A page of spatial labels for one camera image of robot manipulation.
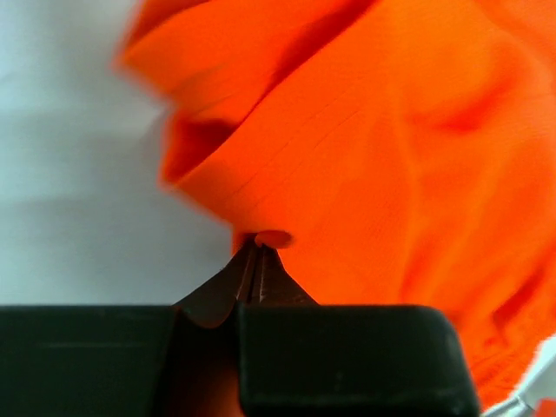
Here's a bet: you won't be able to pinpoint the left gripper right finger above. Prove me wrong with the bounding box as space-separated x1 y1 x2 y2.
236 246 480 416

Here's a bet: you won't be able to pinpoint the white plastic basket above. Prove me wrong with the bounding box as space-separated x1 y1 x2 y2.
482 335 555 416

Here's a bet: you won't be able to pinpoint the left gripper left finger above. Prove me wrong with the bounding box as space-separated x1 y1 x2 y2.
1 243 256 416

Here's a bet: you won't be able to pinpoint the orange shorts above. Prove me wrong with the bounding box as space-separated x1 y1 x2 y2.
117 1 555 407

